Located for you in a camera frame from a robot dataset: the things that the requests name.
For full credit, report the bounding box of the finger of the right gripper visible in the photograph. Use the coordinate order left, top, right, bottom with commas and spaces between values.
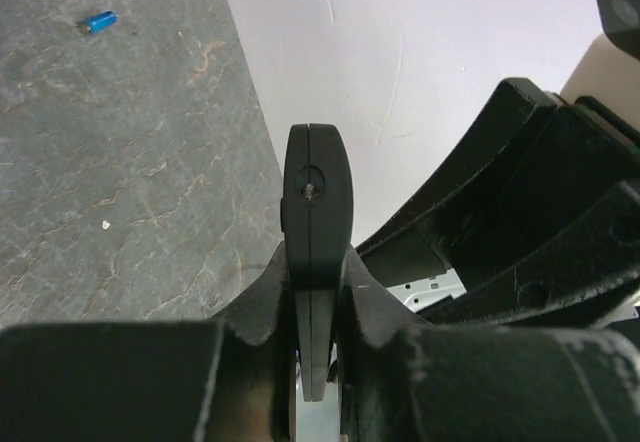
421, 106, 639, 327
357, 77, 558, 262

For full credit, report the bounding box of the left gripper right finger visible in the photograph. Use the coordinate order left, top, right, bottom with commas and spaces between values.
337, 252, 639, 441

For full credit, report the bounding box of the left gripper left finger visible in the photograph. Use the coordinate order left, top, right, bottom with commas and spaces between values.
1, 249, 290, 441

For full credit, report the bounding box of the blue battery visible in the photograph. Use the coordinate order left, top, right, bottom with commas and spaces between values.
76, 11, 118, 35

